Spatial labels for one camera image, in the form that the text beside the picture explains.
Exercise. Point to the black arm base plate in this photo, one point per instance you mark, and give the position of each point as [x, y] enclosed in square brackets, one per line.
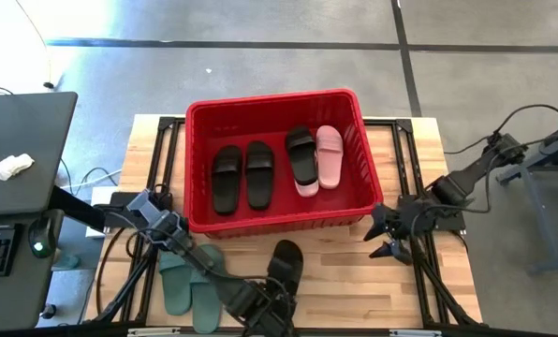
[454, 224]
[120, 199]

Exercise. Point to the black desk caster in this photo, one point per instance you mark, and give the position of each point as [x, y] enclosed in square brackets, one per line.
[48, 312]

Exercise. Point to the grey metal cart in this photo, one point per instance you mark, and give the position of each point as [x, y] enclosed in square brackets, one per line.
[546, 196]

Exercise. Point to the silver metal bracket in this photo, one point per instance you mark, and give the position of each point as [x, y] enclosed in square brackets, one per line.
[415, 333]
[152, 332]

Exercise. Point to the black desk foot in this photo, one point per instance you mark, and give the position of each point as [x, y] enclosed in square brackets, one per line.
[77, 210]

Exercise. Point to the black computer mouse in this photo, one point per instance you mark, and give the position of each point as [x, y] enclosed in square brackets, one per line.
[42, 238]

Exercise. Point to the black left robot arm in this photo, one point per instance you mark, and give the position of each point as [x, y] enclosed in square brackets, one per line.
[185, 243]

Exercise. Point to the black wide ribbed slide sandal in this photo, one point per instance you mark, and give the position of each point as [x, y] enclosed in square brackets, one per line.
[259, 178]
[226, 187]

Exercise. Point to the red plastic bin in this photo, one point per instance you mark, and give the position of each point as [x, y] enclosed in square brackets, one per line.
[269, 117]

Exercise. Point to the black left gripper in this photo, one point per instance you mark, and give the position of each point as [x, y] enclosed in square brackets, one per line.
[260, 313]

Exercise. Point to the green slide sandal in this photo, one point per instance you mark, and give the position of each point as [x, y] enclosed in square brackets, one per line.
[206, 309]
[176, 290]

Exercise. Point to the dark grey desk panel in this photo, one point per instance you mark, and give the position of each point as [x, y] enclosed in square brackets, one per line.
[26, 131]

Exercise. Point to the white power adapter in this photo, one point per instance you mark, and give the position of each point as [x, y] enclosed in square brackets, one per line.
[100, 194]

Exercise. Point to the black table edge rail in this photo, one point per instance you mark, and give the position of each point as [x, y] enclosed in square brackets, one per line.
[354, 333]

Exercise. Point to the teal floor object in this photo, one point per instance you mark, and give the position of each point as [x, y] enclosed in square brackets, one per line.
[68, 262]

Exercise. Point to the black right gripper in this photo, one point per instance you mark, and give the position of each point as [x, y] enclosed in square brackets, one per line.
[407, 217]

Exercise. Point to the white crumpled tissue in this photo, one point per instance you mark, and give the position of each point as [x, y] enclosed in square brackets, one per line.
[13, 166]

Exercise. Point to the dark grey keyboard desk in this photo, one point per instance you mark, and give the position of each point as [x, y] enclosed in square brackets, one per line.
[21, 299]

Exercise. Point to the pink slide sandal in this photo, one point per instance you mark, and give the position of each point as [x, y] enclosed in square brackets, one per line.
[330, 159]
[307, 189]

